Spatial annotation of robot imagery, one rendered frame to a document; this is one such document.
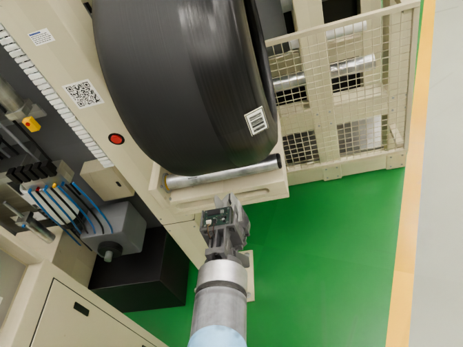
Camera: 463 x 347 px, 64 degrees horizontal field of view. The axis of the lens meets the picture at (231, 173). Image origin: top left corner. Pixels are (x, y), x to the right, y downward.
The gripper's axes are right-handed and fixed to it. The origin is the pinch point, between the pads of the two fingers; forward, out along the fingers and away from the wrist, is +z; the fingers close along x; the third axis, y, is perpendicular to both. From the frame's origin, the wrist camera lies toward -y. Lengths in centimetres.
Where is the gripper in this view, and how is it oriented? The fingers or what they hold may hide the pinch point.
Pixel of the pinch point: (230, 200)
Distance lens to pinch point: 84.0
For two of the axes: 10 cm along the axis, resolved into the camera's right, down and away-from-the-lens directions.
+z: 0.4, -6.7, 7.4
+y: -2.9, -7.2, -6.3
